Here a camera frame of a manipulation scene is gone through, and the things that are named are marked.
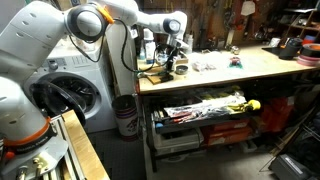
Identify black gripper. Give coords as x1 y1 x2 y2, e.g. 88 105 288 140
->
165 44 180 74

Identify brown wooden board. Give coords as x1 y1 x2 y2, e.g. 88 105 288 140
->
145 68 175 86

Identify round metal tin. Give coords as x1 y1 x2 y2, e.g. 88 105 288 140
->
175 64 190 76

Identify small wooden box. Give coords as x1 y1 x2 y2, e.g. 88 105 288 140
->
176 53 190 65

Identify white bottle blue label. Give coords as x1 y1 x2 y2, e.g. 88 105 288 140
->
143 28 158 66

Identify slim white bottle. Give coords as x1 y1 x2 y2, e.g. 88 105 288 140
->
185 33 195 55

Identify clear plastic bags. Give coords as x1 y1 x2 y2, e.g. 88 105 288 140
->
191 60 218 73

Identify clear bag of tools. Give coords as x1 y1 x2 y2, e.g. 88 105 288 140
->
163 93 248 118

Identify white cabinet panel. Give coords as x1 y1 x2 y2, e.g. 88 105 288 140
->
105 24 138 96

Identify black tool tray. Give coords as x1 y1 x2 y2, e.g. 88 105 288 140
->
151 99 252 135

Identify red and green toy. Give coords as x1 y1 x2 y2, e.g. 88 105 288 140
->
227 55 244 70

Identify shiny metal part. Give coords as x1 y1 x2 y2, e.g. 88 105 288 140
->
229 45 241 56

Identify white plastic bucket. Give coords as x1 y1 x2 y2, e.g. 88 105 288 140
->
111 94 139 142

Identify orange cardboard box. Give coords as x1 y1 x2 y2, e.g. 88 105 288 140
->
209 118 251 132
201 126 255 147

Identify white front-load washing machine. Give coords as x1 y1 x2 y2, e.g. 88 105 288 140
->
23 36 118 134

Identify wooden top workbench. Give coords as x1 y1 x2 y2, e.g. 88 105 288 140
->
134 44 320 173

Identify yellow glove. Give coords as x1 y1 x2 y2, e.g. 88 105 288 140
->
229 99 262 113

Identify white scraper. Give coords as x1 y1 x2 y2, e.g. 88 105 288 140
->
240 0 257 17

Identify black cylinder cup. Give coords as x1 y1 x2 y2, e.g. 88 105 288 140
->
278 37 304 61

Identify light wooden plank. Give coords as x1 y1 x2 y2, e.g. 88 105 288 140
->
61 109 111 180

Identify pink disc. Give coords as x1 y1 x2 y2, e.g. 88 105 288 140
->
296 54 320 67

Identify wooden cubby organizer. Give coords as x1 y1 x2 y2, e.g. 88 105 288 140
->
283 7 320 45

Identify black tape roll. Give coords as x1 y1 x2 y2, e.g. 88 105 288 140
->
300 43 320 58

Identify black floor box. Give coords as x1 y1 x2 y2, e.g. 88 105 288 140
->
268 153 316 180

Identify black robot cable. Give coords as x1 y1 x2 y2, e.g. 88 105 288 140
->
68 18 174 74

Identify pegboard tool wall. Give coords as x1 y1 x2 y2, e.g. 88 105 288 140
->
138 0 288 51

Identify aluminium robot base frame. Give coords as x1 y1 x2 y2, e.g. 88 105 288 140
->
14 114 87 180

